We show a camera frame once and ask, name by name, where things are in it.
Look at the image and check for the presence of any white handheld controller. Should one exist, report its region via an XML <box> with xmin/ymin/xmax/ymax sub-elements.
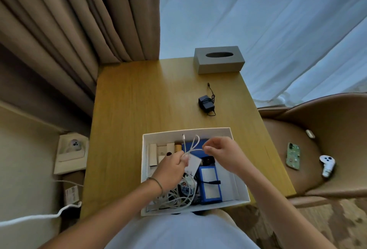
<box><xmin>319</xmin><ymin>155</ymin><xmax>336</xmax><ymax>178</ymax></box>

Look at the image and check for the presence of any small black device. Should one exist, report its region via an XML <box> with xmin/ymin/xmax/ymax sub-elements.
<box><xmin>200</xmin><ymin>156</ymin><xmax>216</xmax><ymax>168</ymax></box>

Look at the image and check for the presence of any white charging cable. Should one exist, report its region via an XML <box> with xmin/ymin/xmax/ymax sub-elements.
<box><xmin>182</xmin><ymin>133</ymin><xmax>205</xmax><ymax>156</ymax></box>

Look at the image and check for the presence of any beige heavy curtain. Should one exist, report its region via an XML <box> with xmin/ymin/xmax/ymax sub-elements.
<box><xmin>0</xmin><ymin>0</ymin><xmax>160</xmax><ymax>117</ymax></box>

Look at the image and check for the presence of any white cardboard box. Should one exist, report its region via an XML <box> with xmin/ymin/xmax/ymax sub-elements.
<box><xmin>140</xmin><ymin>127</ymin><xmax>251</xmax><ymax>217</ymax></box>

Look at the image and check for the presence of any thin wrist bracelet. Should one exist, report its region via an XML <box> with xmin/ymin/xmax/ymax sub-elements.
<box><xmin>147</xmin><ymin>177</ymin><xmax>164</xmax><ymax>198</ymax></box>

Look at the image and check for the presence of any grey tissue box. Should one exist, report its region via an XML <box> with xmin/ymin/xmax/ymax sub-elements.
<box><xmin>193</xmin><ymin>46</ymin><xmax>245</xmax><ymax>75</ymax></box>

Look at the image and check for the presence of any person's right forearm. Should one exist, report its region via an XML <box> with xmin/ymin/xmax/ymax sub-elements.
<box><xmin>235</xmin><ymin>163</ymin><xmax>337</xmax><ymax>249</ymax></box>

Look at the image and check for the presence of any black power adapter with cable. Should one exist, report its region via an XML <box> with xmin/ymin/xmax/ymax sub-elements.
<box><xmin>198</xmin><ymin>83</ymin><xmax>216</xmax><ymax>116</ymax></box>

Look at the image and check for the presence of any person's left forearm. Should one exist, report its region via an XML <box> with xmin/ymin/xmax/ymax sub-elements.
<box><xmin>39</xmin><ymin>178</ymin><xmax>165</xmax><ymax>249</ymax></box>

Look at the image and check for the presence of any beige wall socket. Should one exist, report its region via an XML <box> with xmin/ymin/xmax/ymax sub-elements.
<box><xmin>53</xmin><ymin>133</ymin><xmax>89</xmax><ymax>175</ymax></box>

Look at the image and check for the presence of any person's white shirt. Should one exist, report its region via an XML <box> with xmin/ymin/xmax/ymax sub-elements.
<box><xmin>104</xmin><ymin>211</ymin><xmax>260</xmax><ymax>249</ymax></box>

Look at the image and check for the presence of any tall beige block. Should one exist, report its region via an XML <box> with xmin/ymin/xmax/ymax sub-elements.
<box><xmin>149</xmin><ymin>144</ymin><xmax>158</xmax><ymax>167</ymax></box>

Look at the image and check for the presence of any white labelled plug adapter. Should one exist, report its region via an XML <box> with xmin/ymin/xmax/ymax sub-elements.
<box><xmin>64</xmin><ymin>185</ymin><xmax>80</xmax><ymax>206</ymax></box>

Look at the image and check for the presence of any phone with green case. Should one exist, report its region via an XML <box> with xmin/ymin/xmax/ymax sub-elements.
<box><xmin>286</xmin><ymin>142</ymin><xmax>301</xmax><ymax>170</ymax></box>

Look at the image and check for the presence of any person's left hand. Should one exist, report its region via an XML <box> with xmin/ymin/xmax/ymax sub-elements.
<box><xmin>156</xmin><ymin>153</ymin><xmax>190</xmax><ymax>192</ymax></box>

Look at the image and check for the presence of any thick white cord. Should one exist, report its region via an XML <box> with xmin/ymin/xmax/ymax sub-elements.
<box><xmin>0</xmin><ymin>201</ymin><xmax>82</xmax><ymax>227</ymax></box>

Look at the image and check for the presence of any tangle of white cables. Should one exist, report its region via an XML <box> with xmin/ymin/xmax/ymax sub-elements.
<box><xmin>147</xmin><ymin>173</ymin><xmax>199</xmax><ymax>211</ymax></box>

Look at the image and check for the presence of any blue and white rectangular box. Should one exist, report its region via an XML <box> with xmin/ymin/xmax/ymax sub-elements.
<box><xmin>196</xmin><ymin>166</ymin><xmax>223</xmax><ymax>204</ymax></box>

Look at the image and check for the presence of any dark blue flat box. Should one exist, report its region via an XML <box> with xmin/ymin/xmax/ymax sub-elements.
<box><xmin>181</xmin><ymin>139</ymin><xmax>210</xmax><ymax>158</ymax></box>

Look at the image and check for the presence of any white card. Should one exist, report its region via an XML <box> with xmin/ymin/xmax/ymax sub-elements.
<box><xmin>184</xmin><ymin>154</ymin><xmax>201</xmax><ymax>176</ymax></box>

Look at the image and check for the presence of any white sheer curtain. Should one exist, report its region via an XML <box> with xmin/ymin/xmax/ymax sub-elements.
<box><xmin>159</xmin><ymin>0</ymin><xmax>367</xmax><ymax>108</ymax></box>

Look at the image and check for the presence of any tan leather chair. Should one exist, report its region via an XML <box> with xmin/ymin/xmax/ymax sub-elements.
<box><xmin>258</xmin><ymin>93</ymin><xmax>367</xmax><ymax>209</ymax></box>

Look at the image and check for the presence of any person's right hand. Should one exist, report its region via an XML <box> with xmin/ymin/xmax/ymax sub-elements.
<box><xmin>202</xmin><ymin>137</ymin><xmax>253</xmax><ymax>176</ymax></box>

